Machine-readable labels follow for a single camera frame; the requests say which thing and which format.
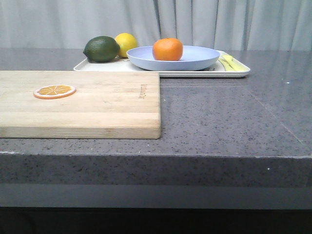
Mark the wooden cutting board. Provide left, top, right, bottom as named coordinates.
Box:
left=0, top=71, right=161, bottom=139

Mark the yellow lemon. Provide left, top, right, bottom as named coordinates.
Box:
left=115, top=33, right=137, bottom=58

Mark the orange slice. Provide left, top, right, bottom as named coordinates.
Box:
left=33, top=84, right=77, bottom=99

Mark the light blue plate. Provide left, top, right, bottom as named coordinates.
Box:
left=127, top=45, right=220, bottom=71

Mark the yellow peeled banana piece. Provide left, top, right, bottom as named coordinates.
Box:
left=218, top=55, right=246, bottom=71

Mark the grey curtain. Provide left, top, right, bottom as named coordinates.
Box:
left=0, top=0, right=312, bottom=51

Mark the white rectangular tray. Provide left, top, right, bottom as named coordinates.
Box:
left=74, top=57, right=250, bottom=78

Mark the whole orange fruit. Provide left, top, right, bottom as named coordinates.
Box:
left=152, top=38, right=183, bottom=61

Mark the green lime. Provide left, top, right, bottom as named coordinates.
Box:
left=83, top=36, right=120, bottom=62

